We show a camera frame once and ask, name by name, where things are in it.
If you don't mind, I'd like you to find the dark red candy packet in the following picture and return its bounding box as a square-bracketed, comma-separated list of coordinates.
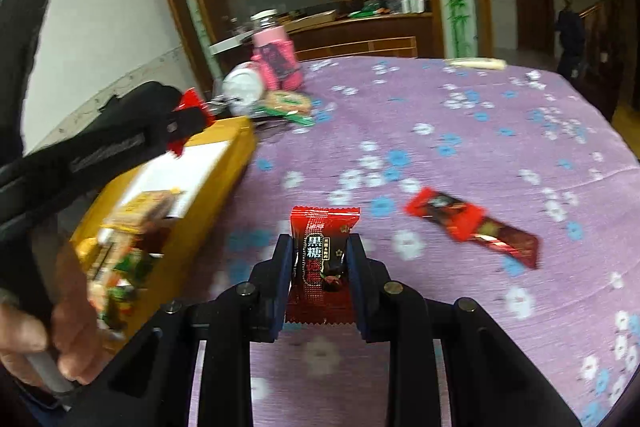
[284, 205, 362, 327]

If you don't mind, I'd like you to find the long white packet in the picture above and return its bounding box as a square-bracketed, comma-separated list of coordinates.
[445, 58, 507, 70]

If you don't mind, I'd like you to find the pink knitted-sleeve bottle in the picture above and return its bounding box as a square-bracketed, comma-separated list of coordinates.
[250, 9, 303, 90]

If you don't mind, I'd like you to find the person's left hand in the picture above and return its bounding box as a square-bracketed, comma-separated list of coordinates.
[0, 252, 117, 395]

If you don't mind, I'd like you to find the red and brown candy packet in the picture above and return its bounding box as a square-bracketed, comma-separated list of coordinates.
[404, 187, 543, 269]

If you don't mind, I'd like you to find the bright red candy packet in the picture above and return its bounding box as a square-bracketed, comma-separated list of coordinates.
[167, 88, 213, 156]

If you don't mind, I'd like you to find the white round container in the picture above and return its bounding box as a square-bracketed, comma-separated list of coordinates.
[221, 62, 266, 116]

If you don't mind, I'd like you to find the purple floral tablecloth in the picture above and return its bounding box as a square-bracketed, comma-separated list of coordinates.
[195, 56, 640, 427]

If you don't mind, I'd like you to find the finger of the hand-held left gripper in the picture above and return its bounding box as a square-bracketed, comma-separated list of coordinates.
[97, 81, 211, 150]

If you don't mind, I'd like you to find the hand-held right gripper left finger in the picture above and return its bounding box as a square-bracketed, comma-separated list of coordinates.
[87, 233, 296, 427]

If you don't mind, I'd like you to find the white foam box yellow tape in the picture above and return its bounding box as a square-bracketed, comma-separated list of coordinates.
[70, 116, 257, 343]

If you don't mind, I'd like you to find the round cracker packet green trim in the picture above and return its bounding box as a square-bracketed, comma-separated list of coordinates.
[264, 91, 315, 126]

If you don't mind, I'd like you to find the wooden stair railing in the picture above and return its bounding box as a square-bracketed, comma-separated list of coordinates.
[580, 0, 626, 118]

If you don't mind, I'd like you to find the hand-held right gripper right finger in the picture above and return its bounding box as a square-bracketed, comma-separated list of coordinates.
[346, 233, 583, 427]

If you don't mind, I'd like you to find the brown wooden door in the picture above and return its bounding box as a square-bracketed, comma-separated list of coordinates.
[507, 0, 557, 58]

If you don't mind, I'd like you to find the green snack packet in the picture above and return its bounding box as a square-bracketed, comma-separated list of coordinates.
[111, 251, 157, 290]

